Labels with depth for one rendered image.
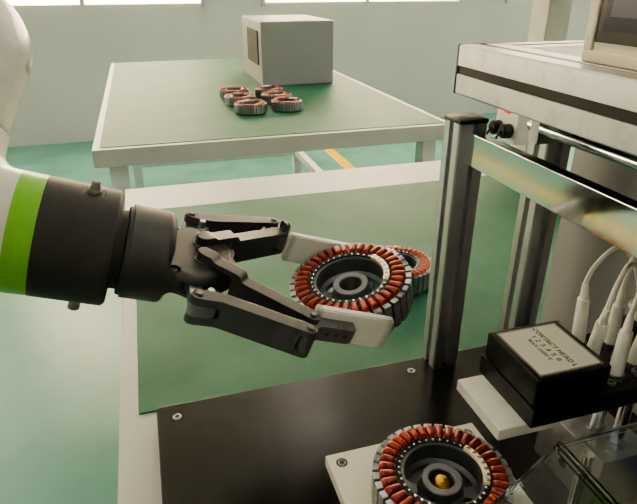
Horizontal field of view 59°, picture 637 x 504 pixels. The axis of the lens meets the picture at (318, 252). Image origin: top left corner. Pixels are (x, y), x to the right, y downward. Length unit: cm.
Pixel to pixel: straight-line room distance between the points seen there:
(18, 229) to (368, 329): 27
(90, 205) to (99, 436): 140
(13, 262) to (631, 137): 41
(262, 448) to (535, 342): 27
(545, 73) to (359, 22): 465
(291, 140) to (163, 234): 130
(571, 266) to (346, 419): 31
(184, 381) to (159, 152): 107
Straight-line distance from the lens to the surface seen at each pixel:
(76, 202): 44
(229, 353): 72
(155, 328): 79
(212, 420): 60
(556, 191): 46
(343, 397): 62
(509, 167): 50
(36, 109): 492
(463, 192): 58
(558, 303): 73
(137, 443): 63
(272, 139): 171
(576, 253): 69
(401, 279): 50
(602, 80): 43
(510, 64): 51
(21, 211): 43
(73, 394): 197
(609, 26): 47
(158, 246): 44
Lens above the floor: 117
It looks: 26 degrees down
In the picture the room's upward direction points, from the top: straight up
